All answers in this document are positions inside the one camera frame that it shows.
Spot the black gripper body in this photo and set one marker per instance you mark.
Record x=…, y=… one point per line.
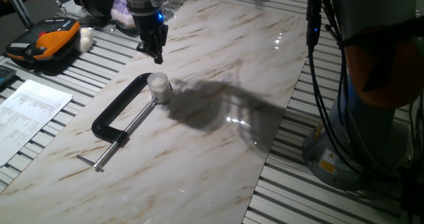
x=149, y=28

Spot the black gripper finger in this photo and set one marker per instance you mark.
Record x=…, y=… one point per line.
x=159, y=56
x=145, y=48

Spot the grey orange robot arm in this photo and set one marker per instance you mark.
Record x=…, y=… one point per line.
x=371, y=85

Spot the clear plastic bottle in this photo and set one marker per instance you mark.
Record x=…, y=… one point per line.
x=171, y=10

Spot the purple plastic bag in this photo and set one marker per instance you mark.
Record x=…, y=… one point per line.
x=122, y=13

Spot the black round reel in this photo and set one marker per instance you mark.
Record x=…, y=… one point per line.
x=92, y=0

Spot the black metal C-clamp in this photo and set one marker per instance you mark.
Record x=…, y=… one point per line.
x=112, y=113

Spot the marble pattern board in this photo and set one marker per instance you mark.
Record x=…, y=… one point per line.
x=198, y=134

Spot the orange black teach pendant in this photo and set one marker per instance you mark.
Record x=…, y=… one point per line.
x=49, y=38

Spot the white printed paper sheet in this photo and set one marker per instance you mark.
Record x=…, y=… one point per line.
x=26, y=114

